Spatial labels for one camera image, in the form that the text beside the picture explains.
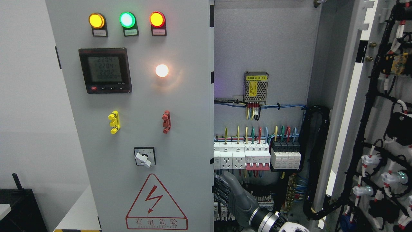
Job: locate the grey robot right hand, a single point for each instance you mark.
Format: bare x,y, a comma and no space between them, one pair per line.
240,203

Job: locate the grey cabinet door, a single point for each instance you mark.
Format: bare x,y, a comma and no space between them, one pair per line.
360,164
183,155

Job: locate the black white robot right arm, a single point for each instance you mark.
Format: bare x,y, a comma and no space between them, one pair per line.
263,220

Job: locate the lower relay terminal row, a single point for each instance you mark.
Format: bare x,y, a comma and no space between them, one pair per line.
221,213

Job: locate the white socket breaker row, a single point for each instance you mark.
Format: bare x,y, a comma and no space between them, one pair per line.
242,155

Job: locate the brass ground terminal bar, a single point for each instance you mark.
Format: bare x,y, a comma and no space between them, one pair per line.
290,194

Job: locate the black white surge protector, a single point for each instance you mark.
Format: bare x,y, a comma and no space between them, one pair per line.
285,156

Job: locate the red electric danger sticker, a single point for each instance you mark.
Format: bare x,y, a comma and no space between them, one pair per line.
155,209

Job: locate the metal mesh power supply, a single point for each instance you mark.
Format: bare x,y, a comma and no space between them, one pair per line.
256,84

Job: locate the white glowing indicator lamp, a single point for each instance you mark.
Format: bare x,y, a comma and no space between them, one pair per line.
162,70

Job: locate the black digital power meter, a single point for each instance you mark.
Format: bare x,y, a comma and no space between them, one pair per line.
105,70

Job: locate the red indicator light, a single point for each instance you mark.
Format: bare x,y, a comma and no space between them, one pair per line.
158,24

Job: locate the green indicator light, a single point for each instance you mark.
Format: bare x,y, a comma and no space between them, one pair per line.
129,24

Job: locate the black box at left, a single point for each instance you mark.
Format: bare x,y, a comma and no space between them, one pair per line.
25,215

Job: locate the yellow indicator light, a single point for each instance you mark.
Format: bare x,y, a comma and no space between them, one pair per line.
98,25

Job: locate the white rotary selector switch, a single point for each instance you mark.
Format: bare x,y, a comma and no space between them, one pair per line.
145,156

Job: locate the red terminal post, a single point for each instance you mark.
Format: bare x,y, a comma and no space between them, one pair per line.
166,121

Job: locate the yellow terminal post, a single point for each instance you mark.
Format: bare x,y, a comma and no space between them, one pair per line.
114,122

